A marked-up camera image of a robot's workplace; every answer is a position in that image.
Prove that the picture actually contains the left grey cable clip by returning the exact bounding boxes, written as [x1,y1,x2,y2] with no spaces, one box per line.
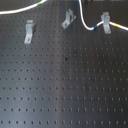
[24,20,35,44]

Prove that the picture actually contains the right grey cable clip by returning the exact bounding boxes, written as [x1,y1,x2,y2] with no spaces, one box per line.
[101,12,111,34]

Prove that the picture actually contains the middle grey cable clip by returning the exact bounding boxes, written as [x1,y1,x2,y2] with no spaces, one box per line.
[61,9,76,29]

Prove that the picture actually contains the white cable blue yellow bands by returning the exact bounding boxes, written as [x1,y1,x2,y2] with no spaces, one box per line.
[78,0,128,31]

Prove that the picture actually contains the white cable with green band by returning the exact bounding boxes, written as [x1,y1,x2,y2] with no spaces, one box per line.
[0,0,48,16]

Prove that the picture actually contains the grey cable clip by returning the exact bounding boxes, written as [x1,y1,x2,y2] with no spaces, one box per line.
[61,9,76,29]
[24,20,35,44]
[101,12,111,34]

